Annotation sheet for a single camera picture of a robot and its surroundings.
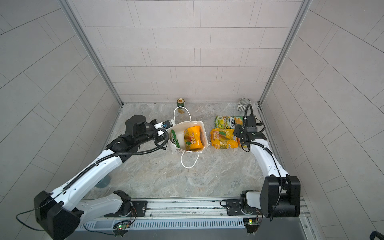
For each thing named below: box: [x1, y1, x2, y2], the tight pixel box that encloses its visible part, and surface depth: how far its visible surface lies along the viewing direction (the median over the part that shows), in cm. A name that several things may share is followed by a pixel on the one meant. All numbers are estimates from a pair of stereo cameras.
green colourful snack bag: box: [214, 115, 235, 129], surface depth 104 cm
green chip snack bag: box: [234, 116, 244, 126], surface depth 107 cm
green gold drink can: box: [176, 98, 186, 110], surface depth 107 cm
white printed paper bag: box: [169, 120, 210, 153], surface depth 84 cm
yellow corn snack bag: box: [211, 128, 241, 149], surface depth 93 cm
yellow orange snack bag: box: [184, 125, 204, 150], surface depth 84 cm
